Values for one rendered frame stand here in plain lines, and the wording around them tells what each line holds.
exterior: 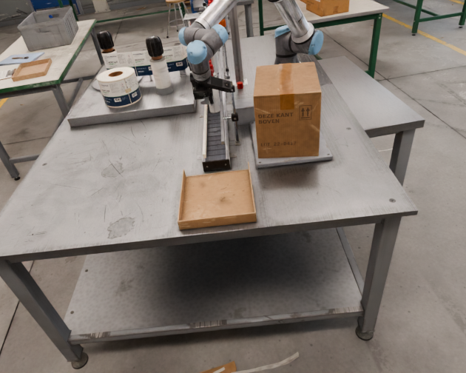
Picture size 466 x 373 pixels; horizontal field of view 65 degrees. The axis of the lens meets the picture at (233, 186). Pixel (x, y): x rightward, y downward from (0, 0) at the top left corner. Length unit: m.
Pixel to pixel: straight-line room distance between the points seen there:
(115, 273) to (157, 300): 0.32
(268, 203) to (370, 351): 0.94
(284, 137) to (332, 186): 0.26
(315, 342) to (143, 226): 1.03
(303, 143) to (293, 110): 0.15
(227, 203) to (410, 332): 1.13
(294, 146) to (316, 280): 0.70
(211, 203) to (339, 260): 0.84
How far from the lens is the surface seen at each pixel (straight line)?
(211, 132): 1.64
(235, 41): 2.14
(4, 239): 1.52
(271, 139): 1.42
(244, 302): 1.76
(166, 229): 1.26
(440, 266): 2.31
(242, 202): 1.29
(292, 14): 1.83
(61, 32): 3.89
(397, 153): 1.91
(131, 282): 1.97
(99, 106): 2.14
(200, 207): 1.30
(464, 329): 2.11
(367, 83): 2.15
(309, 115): 1.38
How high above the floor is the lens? 1.67
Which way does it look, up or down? 38 degrees down
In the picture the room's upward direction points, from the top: 8 degrees counter-clockwise
